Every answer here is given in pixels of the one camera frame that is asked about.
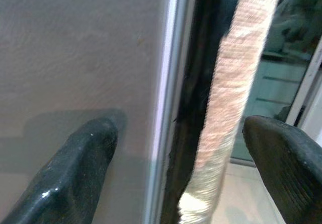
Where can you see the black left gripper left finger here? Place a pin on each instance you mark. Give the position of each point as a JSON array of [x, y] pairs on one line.
[[65, 173]]

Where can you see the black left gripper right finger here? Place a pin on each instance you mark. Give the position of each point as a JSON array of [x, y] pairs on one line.
[[289, 163]]

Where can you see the white fridge door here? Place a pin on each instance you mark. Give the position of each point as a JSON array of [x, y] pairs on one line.
[[75, 45]]

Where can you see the dark green glossy cabinet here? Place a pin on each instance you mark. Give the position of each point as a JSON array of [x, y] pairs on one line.
[[276, 83]]

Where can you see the white frame post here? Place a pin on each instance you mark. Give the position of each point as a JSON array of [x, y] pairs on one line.
[[305, 88]]

